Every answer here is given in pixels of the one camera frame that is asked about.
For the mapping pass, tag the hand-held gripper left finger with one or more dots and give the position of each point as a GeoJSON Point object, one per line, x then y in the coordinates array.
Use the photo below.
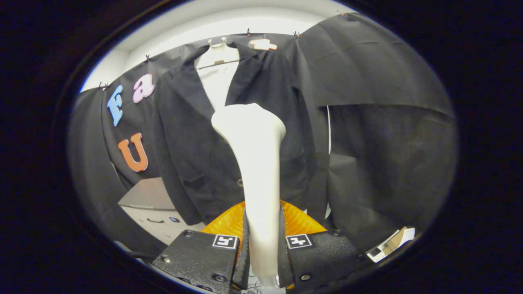
{"type": "Point", "coordinates": [244, 265]}

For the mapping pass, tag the black jacket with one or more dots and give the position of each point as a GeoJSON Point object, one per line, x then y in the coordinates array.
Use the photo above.
{"type": "Point", "coordinates": [192, 155]}

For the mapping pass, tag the white garment steamer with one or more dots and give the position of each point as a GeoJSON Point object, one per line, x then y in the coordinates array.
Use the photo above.
{"type": "Point", "coordinates": [259, 163]}

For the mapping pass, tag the cardboard box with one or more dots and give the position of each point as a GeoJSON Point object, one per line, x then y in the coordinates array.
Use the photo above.
{"type": "Point", "coordinates": [388, 245]}

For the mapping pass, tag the white clothes hanger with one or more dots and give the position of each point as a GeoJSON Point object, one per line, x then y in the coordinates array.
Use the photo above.
{"type": "Point", "coordinates": [216, 53]}

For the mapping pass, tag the white vertical pipe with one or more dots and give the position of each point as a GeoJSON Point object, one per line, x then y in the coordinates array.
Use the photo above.
{"type": "Point", "coordinates": [328, 130]}

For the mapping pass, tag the black backdrop cloth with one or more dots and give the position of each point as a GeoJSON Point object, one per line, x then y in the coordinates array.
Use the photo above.
{"type": "Point", "coordinates": [388, 143]}

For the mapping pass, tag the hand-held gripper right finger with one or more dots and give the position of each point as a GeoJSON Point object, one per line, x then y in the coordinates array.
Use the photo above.
{"type": "Point", "coordinates": [284, 265]}

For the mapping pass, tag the grey cabinet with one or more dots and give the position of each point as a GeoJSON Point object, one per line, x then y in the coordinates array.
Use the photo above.
{"type": "Point", "coordinates": [151, 196]}

